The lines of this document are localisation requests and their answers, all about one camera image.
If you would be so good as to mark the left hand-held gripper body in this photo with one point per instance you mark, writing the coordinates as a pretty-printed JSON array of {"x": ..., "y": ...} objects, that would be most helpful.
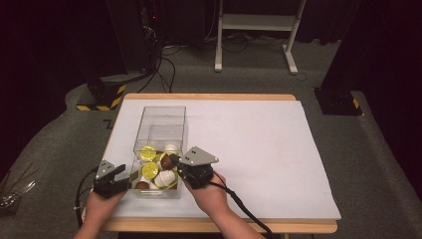
[{"x": 106, "y": 181}]

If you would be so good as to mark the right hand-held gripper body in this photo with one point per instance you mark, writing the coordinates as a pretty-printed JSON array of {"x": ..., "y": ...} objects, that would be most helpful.
[{"x": 198, "y": 166}]

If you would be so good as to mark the brown egg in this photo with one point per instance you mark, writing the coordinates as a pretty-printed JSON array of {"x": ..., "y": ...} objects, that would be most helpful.
[
  {"x": 142, "y": 185},
  {"x": 166, "y": 161}
]

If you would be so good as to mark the clear plastic box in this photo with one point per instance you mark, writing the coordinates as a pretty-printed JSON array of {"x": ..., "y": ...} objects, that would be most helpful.
[{"x": 162, "y": 129}]

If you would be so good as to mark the person's left hand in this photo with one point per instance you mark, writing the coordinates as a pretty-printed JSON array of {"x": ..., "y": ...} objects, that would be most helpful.
[{"x": 101, "y": 205}]

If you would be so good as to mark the person's right hand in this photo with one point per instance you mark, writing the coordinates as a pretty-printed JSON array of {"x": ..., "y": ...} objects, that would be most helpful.
[{"x": 207, "y": 199}]

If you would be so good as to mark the white egg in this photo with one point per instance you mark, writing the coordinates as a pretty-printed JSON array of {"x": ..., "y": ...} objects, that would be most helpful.
[
  {"x": 170, "y": 148},
  {"x": 165, "y": 178}
]

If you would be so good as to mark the lime slice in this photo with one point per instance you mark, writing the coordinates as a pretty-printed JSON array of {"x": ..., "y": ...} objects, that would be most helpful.
[
  {"x": 147, "y": 153},
  {"x": 150, "y": 170}
]

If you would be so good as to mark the white table mat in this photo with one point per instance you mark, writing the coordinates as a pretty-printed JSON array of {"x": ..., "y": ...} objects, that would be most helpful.
[{"x": 258, "y": 149}]

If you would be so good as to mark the wooden table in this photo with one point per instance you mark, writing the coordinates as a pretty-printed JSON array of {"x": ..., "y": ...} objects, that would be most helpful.
[{"x": 212, "y": 96}]

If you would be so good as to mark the black yellow striped stand base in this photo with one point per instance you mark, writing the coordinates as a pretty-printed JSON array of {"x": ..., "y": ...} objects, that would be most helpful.
[{"x": 106, "y": 96}]

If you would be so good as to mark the metal tripod legs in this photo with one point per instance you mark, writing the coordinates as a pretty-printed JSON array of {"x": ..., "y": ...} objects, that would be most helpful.
[{"x": 16, "y": 194}]

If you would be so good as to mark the black equipment column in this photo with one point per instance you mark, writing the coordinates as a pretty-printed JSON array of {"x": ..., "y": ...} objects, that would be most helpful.
[{"x": 136, "y": 33}]

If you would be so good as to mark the white metal stand frame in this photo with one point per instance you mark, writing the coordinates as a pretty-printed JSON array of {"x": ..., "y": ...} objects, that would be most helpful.
[{"x": 258, "y": 21}]

